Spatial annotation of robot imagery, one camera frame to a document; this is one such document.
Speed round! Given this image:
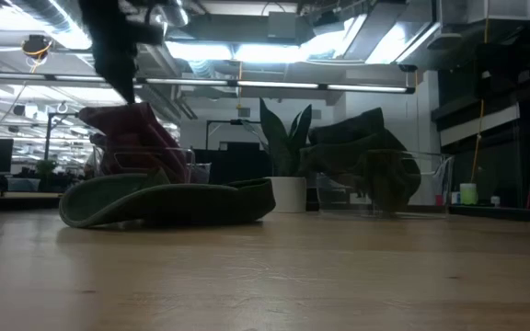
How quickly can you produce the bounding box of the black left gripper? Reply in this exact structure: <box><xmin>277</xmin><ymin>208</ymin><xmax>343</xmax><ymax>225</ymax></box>
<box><xmin>77</xmin><ymin>0</ymin><xmax>166</xmax><ymax>105</ymax></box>

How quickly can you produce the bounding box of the black round ceiling device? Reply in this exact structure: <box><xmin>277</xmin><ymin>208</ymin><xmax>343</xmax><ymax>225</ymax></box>
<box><xmin>21</xmin><ymin>34</ymin><xmax>54</xmax><ymax>61</ymax></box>

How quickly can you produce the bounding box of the small distant green plant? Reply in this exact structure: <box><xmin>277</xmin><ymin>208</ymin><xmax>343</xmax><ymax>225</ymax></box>
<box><xmin>36</xmin><ymin>158</ymin><xmax>59</xmax><ymax>178</ymax></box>

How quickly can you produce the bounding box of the clear plastic bin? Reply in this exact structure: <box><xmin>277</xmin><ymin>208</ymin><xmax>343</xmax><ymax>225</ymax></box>
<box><xmin>90</xmin><ymin>145</ymin><xmax>212</xmax><ymax>186</ymax></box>
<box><xmin>315</xmin><ymin>147</ymin><xmax>457</xmax><ymax>217</ymax></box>

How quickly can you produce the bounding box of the long overhead light bar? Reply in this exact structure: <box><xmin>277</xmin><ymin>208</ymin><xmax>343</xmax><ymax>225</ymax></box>
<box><xmin>0</xmin><ymin>71</ymin><xmax>417</xmax><ymax>95</ymax></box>

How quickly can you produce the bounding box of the green plant in white pot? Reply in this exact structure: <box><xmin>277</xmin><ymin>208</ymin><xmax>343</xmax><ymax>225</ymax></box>
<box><xmin>258</xmin><ymin>97</ymin><xmax>315</xmax><ymax>214</ymax></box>

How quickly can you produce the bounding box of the grey ventilation box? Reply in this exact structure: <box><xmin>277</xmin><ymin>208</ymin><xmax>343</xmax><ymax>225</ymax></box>
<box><xmin>267</xmin><ymin>11</ymin><xmax>303</xmax><ymax>40</ymax></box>

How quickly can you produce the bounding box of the light green cup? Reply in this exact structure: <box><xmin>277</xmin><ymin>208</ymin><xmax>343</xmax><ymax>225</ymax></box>
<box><xmin>458</xmin><ymin>182</ymin><xmax>478</xmax><ymax>206</ymax></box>

